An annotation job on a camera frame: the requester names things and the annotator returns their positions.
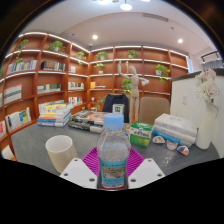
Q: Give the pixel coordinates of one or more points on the black track light rail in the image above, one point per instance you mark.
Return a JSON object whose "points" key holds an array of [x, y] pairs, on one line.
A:
{"points": [[211, 55]]}

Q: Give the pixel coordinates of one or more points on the wooden artist mannequin figure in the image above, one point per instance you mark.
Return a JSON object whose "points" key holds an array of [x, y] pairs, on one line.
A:
{"points": [[135, 90]]}

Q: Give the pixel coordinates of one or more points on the recessed ceiling spotlight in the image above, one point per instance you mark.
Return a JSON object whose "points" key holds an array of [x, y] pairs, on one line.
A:
{"points": [[180, 40], [95, 37]]}

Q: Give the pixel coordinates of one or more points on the white pitcher vase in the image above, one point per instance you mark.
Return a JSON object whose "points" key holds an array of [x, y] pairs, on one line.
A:
{"points": [[205, 130]]}

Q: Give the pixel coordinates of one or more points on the multi-bulb ceiling lamp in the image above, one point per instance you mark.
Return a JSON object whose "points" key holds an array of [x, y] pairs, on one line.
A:
{"points": [[126, 6]]}

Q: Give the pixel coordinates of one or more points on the clear blue-capped water bottle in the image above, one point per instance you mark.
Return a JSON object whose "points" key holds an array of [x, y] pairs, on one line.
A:
{"points": [[113, 156]]}

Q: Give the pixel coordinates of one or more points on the tall white green carton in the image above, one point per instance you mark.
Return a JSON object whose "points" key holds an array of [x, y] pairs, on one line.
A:
{"points": [[118, 109]]}

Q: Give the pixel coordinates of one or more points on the white green tissue box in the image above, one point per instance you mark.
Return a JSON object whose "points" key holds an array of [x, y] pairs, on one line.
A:
{"points": [[141, 128]]}

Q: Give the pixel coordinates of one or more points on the white wall switch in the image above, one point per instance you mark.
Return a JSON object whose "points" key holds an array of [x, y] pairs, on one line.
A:
{"points": [[184, 99]]}

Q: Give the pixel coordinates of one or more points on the beige upholstered chair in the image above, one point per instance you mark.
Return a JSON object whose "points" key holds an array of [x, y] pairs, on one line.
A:
{"points": [[154, 108]]}

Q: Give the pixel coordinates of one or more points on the ceiling air vent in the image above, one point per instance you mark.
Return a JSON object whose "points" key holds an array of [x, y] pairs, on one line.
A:
{"points": [[155, 17]]}

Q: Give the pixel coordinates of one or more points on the dark magazine stack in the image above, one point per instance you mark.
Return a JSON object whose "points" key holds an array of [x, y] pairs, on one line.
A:
{"points": [[86, 120]]}

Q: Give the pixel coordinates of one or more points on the wooden wall shelf unit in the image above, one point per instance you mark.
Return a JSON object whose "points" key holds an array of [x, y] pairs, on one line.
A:
{"points": [[100, 66]]}

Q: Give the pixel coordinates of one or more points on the blue book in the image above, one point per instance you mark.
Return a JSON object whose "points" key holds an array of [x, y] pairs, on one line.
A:
{"points": [[166, 136]]}

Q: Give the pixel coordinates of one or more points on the colourful book stack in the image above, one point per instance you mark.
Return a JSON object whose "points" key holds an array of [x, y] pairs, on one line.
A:
{"points": [[55, 115]]}

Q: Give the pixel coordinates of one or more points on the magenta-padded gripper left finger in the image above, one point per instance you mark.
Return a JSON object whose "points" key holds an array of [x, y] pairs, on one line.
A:
{"points": [[78, 171]]}

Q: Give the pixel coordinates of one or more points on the cream plastic cup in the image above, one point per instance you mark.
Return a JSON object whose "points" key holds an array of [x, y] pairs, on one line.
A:
{"points": [[61, 155]]}

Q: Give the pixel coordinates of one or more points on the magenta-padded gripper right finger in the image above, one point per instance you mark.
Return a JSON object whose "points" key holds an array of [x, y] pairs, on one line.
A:
{"points": [[146, 171]]}

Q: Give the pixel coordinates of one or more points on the small colourful badge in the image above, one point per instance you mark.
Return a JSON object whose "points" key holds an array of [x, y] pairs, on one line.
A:
{"points": [[172, 145], [182, 150], [158, 139]]}

